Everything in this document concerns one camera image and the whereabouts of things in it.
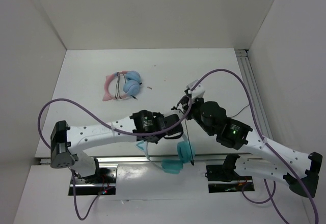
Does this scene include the teal white cat-ear headphones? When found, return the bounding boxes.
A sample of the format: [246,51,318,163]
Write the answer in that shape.
[134,111,196,175]

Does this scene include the black cable of teal headphones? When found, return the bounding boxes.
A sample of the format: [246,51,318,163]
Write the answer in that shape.
[172,95,253,166]

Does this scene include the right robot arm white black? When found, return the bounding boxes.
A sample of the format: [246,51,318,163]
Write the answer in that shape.
[180,96,322,198]

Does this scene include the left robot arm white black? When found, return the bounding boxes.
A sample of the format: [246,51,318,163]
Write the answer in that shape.
[50,110,183,183]

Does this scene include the pink blue cat-ear headphones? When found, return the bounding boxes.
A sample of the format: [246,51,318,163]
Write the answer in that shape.
[102,71,142,101]

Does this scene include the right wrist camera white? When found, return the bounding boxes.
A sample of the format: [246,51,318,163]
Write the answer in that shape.
[184,80,205,100]

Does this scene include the aluminium table edge rail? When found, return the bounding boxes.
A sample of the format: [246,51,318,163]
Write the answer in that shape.
[35,152,263,165]

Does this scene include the black cable on pink headphones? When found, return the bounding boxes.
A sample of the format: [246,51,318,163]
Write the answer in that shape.
[114,71,143,101]

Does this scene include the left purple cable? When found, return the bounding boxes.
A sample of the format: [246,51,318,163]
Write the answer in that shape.
[38,97,192,221]

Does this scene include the purple cable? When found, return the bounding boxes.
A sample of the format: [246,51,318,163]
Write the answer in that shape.
[190,68,319,224]
[38,97,192,221]

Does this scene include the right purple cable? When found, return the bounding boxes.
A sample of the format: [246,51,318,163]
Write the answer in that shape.
[190,68,319,224]

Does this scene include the aluminium side rail right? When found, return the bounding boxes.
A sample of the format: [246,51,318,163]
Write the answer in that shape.
[235,49,273,139]

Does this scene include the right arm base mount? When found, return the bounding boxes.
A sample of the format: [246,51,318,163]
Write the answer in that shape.
[205,165,255,193]

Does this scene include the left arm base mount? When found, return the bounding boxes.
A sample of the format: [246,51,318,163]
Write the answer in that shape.
[68,165,118,196]

